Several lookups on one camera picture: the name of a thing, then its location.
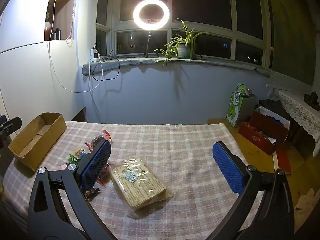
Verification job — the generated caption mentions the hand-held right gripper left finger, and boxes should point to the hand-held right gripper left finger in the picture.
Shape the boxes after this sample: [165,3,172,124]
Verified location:
[27,140,118,240]

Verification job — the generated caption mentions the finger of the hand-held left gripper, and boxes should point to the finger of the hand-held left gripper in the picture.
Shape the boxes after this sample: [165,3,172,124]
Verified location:
[0,116,23,150]

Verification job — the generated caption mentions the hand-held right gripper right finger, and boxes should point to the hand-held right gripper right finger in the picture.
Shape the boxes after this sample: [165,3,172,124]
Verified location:
[205,141,294,240]

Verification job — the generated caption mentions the red clear snack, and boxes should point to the red clear snack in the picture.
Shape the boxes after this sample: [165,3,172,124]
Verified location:
[96,162,112,188]

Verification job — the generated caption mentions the green candy packet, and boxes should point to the green candy packet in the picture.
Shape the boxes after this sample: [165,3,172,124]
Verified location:
[67,154,81,165]

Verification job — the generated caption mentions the clear bag of dark snacks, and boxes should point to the clear bag of dark snacks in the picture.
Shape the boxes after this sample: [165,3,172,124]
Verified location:
[90,129,114,150]

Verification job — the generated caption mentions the yellow candy packet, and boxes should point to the yellow candy packet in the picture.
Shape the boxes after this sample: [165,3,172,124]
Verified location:
[85,187,101,201]

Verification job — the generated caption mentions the brown cardboard box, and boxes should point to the brown cardboard box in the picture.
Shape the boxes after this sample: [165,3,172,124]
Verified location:
[9,112,67,172]

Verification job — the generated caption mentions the clear pack of crackers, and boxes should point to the clear pack of crackers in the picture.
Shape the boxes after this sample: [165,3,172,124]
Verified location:
[109,158,175,212]

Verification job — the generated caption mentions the white cabinet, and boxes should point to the white cabinet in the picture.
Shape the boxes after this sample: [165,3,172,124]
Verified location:
[0,0,83,130]

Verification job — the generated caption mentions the red box lid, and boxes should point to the red box lid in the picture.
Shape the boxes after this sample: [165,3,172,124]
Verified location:
[274,149,292,175]

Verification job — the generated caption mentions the red cardboard box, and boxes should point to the red cardboard box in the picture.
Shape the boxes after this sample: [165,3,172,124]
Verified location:
[238,110,291,155]

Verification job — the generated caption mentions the green paper bag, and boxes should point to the green paper bag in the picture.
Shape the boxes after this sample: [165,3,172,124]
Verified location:
[226,83,258,128]

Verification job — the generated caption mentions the dark clothes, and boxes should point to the dark clothes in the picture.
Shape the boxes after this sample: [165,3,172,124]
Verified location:
[257,99,292,127]

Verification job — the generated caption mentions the white rag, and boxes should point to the white rag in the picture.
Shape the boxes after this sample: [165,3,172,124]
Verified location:
[294,187,318,219]

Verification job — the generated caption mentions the white lace cloth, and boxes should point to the white lace cloth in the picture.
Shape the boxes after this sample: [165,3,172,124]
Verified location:
[274,88,320,157]

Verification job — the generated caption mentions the dark figurine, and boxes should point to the dark figurine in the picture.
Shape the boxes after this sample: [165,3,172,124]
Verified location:
[303,91,320,111]

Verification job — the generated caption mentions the grey windowsill cushion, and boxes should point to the grey windowsill cushion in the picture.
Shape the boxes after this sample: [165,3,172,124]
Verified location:
[82,56,272,78]

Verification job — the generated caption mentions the grey plant pot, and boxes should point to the grey plant pot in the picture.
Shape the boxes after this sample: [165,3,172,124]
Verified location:
[176,42,193,58]

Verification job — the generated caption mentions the black tripod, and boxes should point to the black tripod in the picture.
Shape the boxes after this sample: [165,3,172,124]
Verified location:
[140,17,163,58]

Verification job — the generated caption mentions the olive curtain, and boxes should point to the olive curtain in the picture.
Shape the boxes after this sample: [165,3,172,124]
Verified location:
[266,0,320,87]

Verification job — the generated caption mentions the green spider plant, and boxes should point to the green spider plant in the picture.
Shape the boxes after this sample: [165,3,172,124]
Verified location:
[153,18,209,68]

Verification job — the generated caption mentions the white power cord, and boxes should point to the white power cord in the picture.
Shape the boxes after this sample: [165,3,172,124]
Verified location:
[89,61,102,123]

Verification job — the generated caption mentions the long white cable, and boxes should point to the long white cable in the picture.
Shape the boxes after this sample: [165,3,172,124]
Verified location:
[47,0,103,93]

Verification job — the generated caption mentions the black cable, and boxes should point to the black cable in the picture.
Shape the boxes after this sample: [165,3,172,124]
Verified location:
[92,49,130,82]

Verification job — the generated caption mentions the white bead chain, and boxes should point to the white bead chain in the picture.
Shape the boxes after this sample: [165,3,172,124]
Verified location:
[66,0,77,46]

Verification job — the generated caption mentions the wooden wall shelf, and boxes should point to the wooden wall shelf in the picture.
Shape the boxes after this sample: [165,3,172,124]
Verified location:
[44,0,77,42]

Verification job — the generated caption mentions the ring light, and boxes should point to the ring light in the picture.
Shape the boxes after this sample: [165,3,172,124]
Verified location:
[133,0,171,33]

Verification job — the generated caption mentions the window frame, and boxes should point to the window frame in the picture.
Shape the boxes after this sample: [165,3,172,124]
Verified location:
[96,0,275,69]

